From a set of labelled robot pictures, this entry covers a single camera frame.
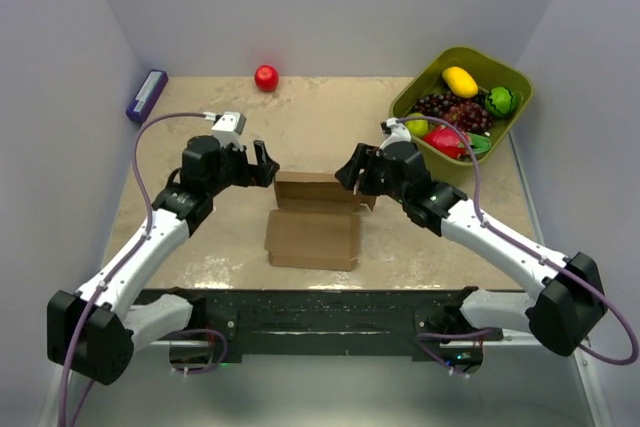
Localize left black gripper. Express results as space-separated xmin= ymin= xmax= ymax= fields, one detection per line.
xmin=208 ymin=140 xmax=279 ymax=197

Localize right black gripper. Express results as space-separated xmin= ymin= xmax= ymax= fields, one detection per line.
xmin=335 ymin=143 xmax=409 ymax=204

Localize brown cardboard box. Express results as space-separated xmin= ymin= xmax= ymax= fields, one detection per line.
xmin=265 ymin=171 xmax=376 ymax=272

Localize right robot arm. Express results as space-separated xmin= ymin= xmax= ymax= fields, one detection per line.
xmin=335 ymin=141 xmax=607 ymax=356

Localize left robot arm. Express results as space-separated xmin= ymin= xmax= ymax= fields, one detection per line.
xmin=47 ymin=135 xmax=280 ymax=385

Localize purple rectangular box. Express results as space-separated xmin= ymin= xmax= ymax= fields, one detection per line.
xmin=125 ymin=69 xmax=169 ymax=124

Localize green lime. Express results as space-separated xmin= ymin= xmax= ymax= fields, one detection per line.
xmin=404 ymin=112 xmax=430 ymax=138

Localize red apple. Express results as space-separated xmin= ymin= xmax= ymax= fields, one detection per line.
xmin=254 ymin=64 xmax=279 ymax=92

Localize red dragon fruit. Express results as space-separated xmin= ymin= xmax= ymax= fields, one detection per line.
xmin=423 ymin=125 xmax=492 ymax=160

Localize dark purple grapes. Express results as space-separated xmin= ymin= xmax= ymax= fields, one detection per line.
xmin=410 ymin=91 xmax=494 ymax=135

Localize yellow mango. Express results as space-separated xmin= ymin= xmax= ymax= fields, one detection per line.
xmin=441 ymin=66 xmax=479 ymax=98

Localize small green watermelon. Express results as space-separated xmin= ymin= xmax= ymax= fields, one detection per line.
xmin=484 ymin=86 xmax=517 ymax=118

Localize olive green plastic bin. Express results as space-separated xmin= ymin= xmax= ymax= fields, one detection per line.
xmin=389 ymin=46 xmax=533 ymax=184

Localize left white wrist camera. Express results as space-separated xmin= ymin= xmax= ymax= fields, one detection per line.
xmin=211 ymin=111 xmax=246 ymax=151

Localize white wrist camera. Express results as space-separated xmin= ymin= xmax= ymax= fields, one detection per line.
xmin=379 ymin=117 xmax=412 ymax=150
xmin=211 ymin=111 xmax=246 ymax=151

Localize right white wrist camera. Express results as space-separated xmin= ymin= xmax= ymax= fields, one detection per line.
xmin=379 ymin=117 xmax=412 ymax=150

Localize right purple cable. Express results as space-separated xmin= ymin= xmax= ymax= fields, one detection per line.
xmin=387 ymin=116 xmax=640 ymax=366

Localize purple cable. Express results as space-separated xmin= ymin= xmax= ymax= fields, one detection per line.
xmin=387 ymin=116 xmax=640 ymax=366
xmin=55 ymin=111 xmax=221 ymax=427

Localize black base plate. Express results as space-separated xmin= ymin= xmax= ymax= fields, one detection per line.
xmin=170 ymin=287 xmax=475 ymax=363

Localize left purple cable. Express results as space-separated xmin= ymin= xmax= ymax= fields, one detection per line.
xmin=55 ymin=111 xmax=221 ymax=427

